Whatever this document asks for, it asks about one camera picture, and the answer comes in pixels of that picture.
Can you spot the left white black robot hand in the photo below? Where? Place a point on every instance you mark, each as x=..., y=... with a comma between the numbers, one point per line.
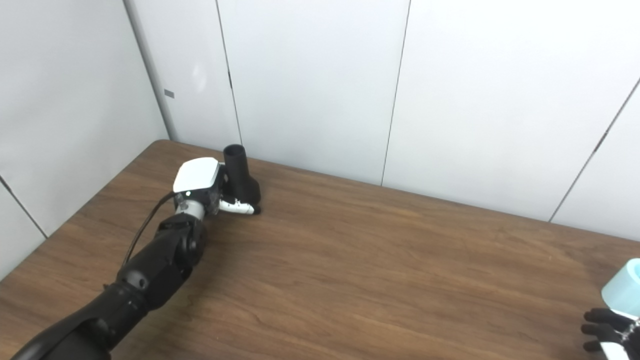
x=197, y=175

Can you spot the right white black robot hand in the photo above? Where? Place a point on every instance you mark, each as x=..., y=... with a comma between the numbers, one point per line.
x=612, y=332

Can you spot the black funnel-shaped nozzle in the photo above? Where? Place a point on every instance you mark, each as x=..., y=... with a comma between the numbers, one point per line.
x=242, y=182

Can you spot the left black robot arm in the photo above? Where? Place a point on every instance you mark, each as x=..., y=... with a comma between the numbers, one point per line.
x=155, y=270

